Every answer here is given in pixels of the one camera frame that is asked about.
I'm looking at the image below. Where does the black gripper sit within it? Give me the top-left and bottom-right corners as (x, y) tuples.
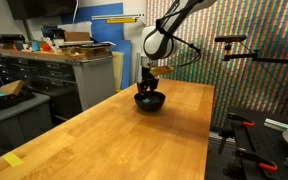
(137, 56), (159, 95)

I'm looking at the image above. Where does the dark bowl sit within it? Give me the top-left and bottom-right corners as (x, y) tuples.
(133, 91), (167, 113)

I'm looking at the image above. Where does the beige panel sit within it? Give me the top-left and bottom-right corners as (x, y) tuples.
(112, 51), (125, 92)

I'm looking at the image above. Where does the grey drawer cabinet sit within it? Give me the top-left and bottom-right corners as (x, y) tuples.
(0, 48), (117, 113)

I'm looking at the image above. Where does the blue board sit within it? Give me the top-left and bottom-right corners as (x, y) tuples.
(61, 2), (133, 90)

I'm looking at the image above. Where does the yellow bar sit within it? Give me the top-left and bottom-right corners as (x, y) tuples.
(105, 17), (139, 25)

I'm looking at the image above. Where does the brown cardboard box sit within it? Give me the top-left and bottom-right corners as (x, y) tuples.
(63, 30), (92, 43)

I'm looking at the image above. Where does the black side table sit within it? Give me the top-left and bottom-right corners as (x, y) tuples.
(217, 106), (288, 180)

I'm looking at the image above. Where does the dark monitor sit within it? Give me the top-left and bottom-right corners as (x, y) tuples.
(6, 0), (79, 21)

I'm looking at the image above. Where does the grey storage bin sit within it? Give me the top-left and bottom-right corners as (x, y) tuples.
(0, 92), (54, 149)

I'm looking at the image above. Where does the cardboard block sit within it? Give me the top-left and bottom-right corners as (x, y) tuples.
(0, 79), (26, 97)

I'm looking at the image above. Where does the tan wrist camera box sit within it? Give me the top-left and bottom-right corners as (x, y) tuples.
(149, 65), (176, 78)

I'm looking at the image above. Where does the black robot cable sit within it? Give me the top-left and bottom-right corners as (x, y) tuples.
(155, 19), (203, 69)

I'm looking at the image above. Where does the black camera on stand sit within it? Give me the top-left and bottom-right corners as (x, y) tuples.
(214, 34), (248, 44)

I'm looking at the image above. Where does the black clamp orange handle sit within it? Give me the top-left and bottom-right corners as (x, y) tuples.
(226, 112), (256, 128)
(234, 148), (279, 173)

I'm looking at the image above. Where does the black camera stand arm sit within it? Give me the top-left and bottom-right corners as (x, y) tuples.
(221, 42), (288, 71)

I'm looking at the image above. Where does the aluminium rail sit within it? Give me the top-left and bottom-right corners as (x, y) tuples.
(263, 118), (288, 131)

